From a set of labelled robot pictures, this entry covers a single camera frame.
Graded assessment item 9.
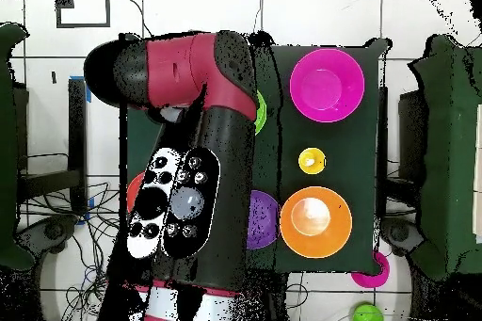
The purple plastic bowl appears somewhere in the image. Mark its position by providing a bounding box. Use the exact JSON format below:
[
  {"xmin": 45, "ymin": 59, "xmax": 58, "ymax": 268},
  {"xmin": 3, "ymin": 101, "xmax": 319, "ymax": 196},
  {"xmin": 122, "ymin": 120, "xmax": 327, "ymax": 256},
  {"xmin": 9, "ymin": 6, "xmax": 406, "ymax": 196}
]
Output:
[{"xmin": 246, "ymin": 189, "xmax": 281, "ymax": 250}]

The red plastic bowl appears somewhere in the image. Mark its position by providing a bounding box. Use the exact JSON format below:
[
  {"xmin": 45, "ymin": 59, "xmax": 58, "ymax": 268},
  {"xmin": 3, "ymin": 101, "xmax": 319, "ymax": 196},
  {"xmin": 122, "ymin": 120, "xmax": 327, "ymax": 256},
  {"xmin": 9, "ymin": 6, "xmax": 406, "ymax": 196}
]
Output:
[{"xmin": 126, "ymin": 171, "xmax": 146, "ymax": 214}]

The large green plastic bowl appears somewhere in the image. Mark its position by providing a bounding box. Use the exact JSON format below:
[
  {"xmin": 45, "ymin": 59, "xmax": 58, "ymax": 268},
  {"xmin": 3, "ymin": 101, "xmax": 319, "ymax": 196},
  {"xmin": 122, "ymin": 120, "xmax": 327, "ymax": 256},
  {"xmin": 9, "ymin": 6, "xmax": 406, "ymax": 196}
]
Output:
[{"xmin": 254, "ymin": 90, "xmax": 268, "ymax": 136}]

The yellow plastic cup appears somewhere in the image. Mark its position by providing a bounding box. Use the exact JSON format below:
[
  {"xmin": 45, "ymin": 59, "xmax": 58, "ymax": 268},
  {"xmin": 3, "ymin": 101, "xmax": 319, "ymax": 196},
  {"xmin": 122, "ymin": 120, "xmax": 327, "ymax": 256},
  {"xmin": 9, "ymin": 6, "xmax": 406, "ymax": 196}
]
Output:
[{"xmin": 297, "ymin": 147, "xmax": 328, "ymax": 176}]

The large pink plastic bowl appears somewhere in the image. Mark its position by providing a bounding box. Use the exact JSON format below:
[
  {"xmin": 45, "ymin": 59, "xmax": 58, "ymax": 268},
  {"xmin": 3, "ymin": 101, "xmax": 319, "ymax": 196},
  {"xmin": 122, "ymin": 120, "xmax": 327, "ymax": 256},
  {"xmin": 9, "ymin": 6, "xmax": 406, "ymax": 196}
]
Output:
[{"xmin": 289, "ymin": 47, "xmax": 366, "ymax": 123}]

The dark green table cloth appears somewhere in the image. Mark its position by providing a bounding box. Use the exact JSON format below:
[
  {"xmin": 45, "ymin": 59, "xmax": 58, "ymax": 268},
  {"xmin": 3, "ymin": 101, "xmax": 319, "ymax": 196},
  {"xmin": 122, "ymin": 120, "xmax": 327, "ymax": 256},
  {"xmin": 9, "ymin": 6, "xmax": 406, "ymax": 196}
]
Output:
[{"xmin": 119, "ymin": 32, "xmax": 392, "ymax": 276}]

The orange plastic bowl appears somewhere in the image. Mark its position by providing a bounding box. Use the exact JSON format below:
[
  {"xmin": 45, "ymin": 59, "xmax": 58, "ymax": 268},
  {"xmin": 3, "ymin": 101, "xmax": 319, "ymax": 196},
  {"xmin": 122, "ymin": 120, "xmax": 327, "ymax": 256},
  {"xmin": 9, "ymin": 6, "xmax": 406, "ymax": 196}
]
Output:
[{"xmin": 279, "ymin": 185, "xmax": 353, "ymax": 260}]

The pink bowl on floor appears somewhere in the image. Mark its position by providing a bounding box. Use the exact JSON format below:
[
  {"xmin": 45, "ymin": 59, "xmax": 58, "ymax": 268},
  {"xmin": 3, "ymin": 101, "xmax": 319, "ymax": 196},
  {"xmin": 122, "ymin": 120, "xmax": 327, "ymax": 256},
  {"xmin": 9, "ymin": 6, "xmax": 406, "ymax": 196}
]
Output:
[{"xmin": 350, "ymin": 249, "xmax": 392, "ymax": 289}]

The blue tape strip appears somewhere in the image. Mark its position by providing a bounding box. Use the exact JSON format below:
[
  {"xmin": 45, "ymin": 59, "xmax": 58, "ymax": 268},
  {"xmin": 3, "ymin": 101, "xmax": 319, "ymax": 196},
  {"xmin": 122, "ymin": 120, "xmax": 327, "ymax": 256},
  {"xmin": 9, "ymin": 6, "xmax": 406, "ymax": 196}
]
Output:
[{"xmin": 69, "ymin": 74, "xmax": 92, "ymax": 104}]

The green bowl on floor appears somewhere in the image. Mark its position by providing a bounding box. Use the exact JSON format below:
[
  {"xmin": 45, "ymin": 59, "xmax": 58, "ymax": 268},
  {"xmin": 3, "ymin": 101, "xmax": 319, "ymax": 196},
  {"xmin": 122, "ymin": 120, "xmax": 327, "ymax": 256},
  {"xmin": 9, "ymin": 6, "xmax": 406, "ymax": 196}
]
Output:
[{"xmin": 351, "ymin": 301, "xmax": 385, "ymax": 321}]

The green cloth side table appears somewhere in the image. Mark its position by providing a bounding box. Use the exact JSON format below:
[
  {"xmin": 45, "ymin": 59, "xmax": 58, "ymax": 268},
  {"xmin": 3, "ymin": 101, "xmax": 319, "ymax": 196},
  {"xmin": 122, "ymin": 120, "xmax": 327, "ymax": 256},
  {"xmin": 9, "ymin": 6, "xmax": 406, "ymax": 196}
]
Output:
[
  {"xmin": 408, "ymin": 33, "xmax": 482, "ymax": 282},
  {"xmin": 0, "ymin": 21, "xmax": 37, "ymax": 272}
]

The tangle of floor cables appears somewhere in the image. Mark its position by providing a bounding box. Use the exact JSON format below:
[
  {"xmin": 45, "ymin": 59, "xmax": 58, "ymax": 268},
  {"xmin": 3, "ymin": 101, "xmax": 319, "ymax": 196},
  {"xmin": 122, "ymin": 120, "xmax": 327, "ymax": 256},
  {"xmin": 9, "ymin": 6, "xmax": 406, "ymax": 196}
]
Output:
[{"xmin": 18, "ymin": 181, "xmax": 122, "ymax": 321}]

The black pedestal leg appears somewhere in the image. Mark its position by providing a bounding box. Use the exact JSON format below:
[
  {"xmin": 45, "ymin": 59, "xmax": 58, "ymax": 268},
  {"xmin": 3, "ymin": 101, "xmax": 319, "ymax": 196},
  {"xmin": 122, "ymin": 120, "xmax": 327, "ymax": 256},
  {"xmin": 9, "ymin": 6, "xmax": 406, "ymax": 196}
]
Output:
[
  {"xmin": 380, "ymin": 217, "xmax": 425, "ymax": 258},
  {"xmin": 16, "ymin": 214, "xmax": 78, "ymax": 256}
]

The black floor cable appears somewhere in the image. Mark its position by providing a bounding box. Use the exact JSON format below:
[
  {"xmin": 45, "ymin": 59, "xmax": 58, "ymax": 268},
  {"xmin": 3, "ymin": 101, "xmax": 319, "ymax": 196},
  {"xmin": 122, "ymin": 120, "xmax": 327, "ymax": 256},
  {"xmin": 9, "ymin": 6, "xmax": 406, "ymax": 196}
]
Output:
[{"xmin": 125, "ymin": 0, "xmax": 154, "ymax": 38}]

